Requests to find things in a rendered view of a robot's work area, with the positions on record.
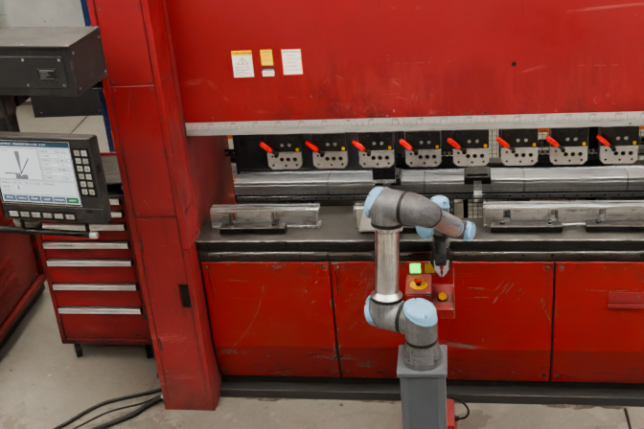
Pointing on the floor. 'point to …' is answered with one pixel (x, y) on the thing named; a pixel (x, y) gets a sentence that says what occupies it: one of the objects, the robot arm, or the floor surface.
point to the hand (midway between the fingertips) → (442, 275)
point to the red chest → (97, 280)
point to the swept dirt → (401, 403)
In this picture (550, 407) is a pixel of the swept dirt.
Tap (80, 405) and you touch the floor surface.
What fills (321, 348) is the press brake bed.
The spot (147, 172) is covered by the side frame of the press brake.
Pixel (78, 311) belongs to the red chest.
